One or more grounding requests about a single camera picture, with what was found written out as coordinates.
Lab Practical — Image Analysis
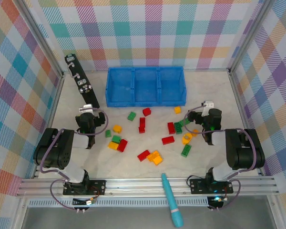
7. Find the yellow lego ring piece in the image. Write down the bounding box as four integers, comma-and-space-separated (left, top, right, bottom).
181, 134, 193, 145

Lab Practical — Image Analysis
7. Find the black tool holder bar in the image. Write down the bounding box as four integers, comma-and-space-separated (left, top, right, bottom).
64, 54, 101, 112

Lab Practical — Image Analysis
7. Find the blue three-compartment bin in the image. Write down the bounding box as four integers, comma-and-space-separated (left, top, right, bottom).
105, 66, 187, 108

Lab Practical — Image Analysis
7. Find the black power connector box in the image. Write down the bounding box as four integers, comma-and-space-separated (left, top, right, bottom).
72, 197, 97, 214
206, 195, 229, 212

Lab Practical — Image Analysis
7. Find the teal pen-shaped tool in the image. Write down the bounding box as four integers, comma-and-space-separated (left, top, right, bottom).
161, 173, 184, 228

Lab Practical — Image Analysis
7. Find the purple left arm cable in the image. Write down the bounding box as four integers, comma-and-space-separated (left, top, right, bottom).
39, 108, 109, 211

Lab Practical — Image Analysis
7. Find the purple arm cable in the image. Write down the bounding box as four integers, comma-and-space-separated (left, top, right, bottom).
39, 108, 109, 211
184, 104, 258, 212

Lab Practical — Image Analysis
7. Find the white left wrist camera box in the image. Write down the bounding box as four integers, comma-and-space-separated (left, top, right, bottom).
79, 104, 94, 114

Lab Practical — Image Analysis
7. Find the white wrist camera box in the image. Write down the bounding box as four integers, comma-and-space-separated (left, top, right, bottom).
79, 104, 94, 114
202, 100, 215, 116

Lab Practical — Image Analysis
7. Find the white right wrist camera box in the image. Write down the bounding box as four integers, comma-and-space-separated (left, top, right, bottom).
202, 100, 215, 116

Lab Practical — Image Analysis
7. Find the aluminium frame side rail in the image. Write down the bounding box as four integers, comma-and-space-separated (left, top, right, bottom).
228, 71, 264, 176

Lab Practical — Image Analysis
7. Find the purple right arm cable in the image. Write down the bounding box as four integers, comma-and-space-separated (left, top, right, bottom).
184, 104, 258, 212

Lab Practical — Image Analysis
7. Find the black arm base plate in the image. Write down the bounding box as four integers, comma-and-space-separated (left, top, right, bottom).
189, 177, 234, 195
62, 179, 107, 197

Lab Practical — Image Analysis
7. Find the wide aluminium frame rail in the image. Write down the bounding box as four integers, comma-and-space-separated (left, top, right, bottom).
16, 177, 280, 198

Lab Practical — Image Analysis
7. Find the white slotted cable duct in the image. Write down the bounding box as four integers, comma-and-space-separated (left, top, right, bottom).
28, 199, 212, 208

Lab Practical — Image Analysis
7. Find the aluminium frame post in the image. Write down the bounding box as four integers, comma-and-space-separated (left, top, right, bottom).
228, 0, 275, 73
19, 0, 65, 79

